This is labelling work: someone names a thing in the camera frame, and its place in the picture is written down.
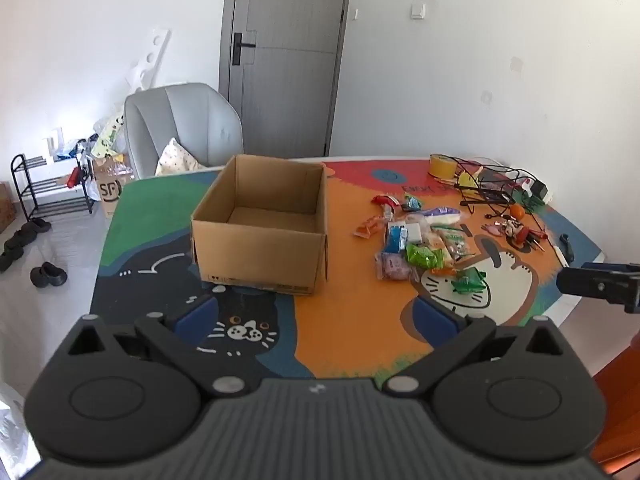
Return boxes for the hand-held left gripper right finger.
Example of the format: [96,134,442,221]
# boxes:
[382,296,571,397]

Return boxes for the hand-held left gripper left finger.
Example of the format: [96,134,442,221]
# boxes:
[60,296,256,398]

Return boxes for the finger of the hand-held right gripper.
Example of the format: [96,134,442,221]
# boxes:
[556,262,640,314]

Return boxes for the dark green snack packet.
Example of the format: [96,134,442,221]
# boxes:
[450,266,487,295]

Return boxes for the bright green snack packet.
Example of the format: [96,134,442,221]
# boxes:
[405,242,447,269]

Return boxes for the pink purple snack packet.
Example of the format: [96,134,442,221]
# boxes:
[375,251,420,282]

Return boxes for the blue snack packet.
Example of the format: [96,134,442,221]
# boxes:
[384,221,408,254]

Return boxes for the white purple long snack packet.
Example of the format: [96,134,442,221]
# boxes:
[422,206,463,226]

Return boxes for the orange snack packet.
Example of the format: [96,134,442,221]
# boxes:
[353,215,387,239]

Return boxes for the black folding stand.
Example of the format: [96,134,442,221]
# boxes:
[459,182,517,207]

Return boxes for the yellow tape roll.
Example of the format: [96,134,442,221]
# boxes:
[428,153,459,181]

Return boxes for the group of black slippers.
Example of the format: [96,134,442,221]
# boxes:
[0,217,69,289]

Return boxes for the printed cardboard box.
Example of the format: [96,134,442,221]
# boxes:
[92,154,137,219]

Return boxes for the dotted white cushion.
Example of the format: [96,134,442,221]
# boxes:
[155,137,207,177]

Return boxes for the black shoe rack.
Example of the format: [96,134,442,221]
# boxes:
[11,152,95,222]

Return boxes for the grey armchair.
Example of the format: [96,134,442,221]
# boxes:
[123,82,245,179]

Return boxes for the yellow green plastic bag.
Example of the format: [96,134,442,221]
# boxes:
[92,110,126,159]

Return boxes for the white foam board with holes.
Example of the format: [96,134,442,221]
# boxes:
[127,25,172,95]

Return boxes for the grey door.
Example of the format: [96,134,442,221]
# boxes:
[219,0,354,159]

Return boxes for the red handled screwdrivers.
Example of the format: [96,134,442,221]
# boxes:
[517,226,550,255]

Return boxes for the pink keychain charms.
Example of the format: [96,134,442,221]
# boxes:
[481,217,523,242]

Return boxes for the black cable tangle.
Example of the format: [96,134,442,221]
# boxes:
[452,157,547,222]

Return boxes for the black door handle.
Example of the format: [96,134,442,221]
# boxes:
[232,32,256,66]

